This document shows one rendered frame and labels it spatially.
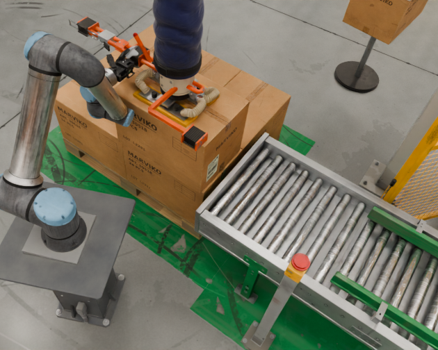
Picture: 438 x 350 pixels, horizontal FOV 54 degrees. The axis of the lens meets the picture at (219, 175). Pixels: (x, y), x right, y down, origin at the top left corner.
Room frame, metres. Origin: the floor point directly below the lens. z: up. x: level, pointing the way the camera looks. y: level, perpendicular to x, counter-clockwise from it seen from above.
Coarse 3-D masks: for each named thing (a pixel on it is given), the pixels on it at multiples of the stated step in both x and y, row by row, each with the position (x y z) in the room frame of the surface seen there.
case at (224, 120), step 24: (120, 96) 1.56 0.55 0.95; (144, 120) 1.48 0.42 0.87; (216, 120) 1.48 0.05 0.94; (240, 120) 1.59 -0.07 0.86; (144, 144) 1.49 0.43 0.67; (168, 144) 1.41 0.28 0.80; (216, 144) 1.40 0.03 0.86; (240, 144) 1.64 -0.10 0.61; (168, 168) 1.41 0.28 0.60; (192, 168) 1.33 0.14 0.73; (216, 168) 1.43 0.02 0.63
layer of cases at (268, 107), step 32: (224, 64) 2.41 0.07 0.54; (64, 96) 1.89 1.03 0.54; (256, 96) 2.13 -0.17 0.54; (288, 96) 2.17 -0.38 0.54; (64, 128) 1.86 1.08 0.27; (96, 128) 1.69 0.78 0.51; (256, 128) 1.84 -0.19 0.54; (128, 160) 1.58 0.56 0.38; (160, 192) 1.46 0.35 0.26; (192, 192) 1.35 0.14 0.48
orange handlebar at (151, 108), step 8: (96, 32) 1.85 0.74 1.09; (120, 40) 1.81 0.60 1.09; (120, 48) 1.75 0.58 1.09; (128, 48) 1.78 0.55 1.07; (144, 64) 1.68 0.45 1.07; (152, 64) 1.67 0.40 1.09; (176, 88) 1.52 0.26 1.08; (192, 88) 1.54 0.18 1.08; (200, 88) 1.55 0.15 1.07; (168, 96) 1.47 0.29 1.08; (152, 104) 1.39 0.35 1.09; (160, 104) 1.42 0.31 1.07; (152, 112) 1.34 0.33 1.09; (168, 120) 1.31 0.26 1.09; (176, 128) 1.27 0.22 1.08; (184, 128) 1.27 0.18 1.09
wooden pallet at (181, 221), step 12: (72, 144) 1.83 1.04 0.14; (84, 156) 1.83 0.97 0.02; (96, 168) 1.74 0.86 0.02; (108, 168) 1.67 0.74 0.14; (120, 180) 1.62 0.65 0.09; (132, 192) 1.58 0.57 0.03; (144, 192) 1.52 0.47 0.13; (156, 204) 1.52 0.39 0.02; (168, 216) 1.44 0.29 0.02; (180, 216) 1.38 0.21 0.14; (192, 228) 1.34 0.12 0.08
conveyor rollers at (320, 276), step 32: (256, 160) 1.58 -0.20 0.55; (256, 192) 1.37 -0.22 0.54; (288, 192) 1.39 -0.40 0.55; (288, 224) 1.18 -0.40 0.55; (352, 224) 1.24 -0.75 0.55; (288, 256) 1.00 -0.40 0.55; (352, 256) 1.05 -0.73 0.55; (416, 256) 1.10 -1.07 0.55; (384, 288) 0.90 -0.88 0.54; (416, 288) 0.93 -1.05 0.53; (384, 320) 0.74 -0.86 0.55
